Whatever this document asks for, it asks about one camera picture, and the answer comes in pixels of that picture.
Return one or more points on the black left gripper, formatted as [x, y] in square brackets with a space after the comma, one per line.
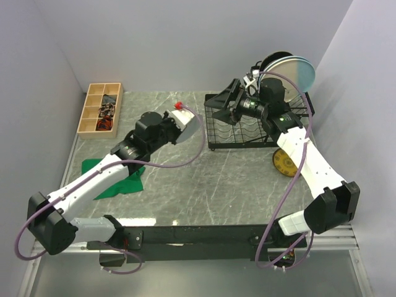
[170, 120]

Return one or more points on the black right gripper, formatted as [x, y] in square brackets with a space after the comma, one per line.
[222, 99]

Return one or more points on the black ceramic plate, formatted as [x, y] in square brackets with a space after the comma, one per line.
[273, 57]

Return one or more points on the beige and blue plate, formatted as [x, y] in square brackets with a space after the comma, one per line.
[303, 75]

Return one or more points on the pale blue scalloped plate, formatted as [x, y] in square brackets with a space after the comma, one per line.
[191, 128]

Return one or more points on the watermelon pattern white plate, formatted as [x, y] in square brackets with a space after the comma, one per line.
[285, 60]

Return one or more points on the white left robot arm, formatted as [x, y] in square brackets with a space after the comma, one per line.
[54, 220]

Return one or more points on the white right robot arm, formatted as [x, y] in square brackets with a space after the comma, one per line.
[334, 199]

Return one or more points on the green cloth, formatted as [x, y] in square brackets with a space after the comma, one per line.
[130, 185]

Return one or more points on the yellow patterned glass plate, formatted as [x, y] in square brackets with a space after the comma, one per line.
[283, 163]

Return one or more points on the wooden compartment box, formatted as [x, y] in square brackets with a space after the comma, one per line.
[100, 114]

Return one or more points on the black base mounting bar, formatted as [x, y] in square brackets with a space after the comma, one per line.
[156, 243]

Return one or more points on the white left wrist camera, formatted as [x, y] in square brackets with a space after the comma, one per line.
[182, 116]

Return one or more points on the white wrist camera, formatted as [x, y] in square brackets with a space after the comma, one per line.
[250, 79]
[182, 116]

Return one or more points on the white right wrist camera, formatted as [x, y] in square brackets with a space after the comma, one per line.
[250, 79]

